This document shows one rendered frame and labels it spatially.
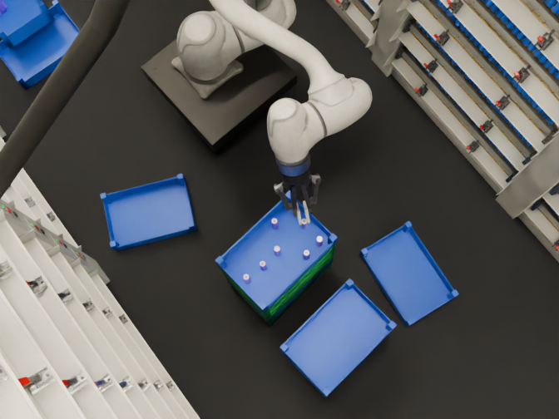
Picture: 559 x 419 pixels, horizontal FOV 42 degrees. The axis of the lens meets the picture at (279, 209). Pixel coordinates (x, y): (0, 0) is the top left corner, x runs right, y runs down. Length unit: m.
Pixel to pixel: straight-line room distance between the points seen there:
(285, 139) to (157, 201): 0.99
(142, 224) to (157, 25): 0.80
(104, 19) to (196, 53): 1.66
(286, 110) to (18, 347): 0.84
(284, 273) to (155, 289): 0.61
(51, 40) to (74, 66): 2.36
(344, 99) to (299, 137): 0.15
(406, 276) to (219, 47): 1.01
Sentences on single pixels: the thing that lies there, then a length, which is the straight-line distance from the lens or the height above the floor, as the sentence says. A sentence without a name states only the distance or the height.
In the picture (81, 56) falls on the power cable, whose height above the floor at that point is 1.97.
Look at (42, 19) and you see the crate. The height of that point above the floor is 0.12.
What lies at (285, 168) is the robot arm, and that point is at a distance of 1.85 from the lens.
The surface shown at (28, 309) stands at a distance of 1.49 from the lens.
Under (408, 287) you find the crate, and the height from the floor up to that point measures 0.00.
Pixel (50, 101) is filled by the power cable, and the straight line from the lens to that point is 0.67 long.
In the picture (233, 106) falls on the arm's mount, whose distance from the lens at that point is 2.44.
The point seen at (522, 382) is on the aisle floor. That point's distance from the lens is 2.62.
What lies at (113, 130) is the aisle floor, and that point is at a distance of 2.79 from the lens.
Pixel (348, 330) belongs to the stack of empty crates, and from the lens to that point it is 2.29.
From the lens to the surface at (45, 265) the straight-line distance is 1.91.
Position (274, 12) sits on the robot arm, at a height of 0.55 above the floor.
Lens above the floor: 2.52
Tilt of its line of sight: 75 degrees down
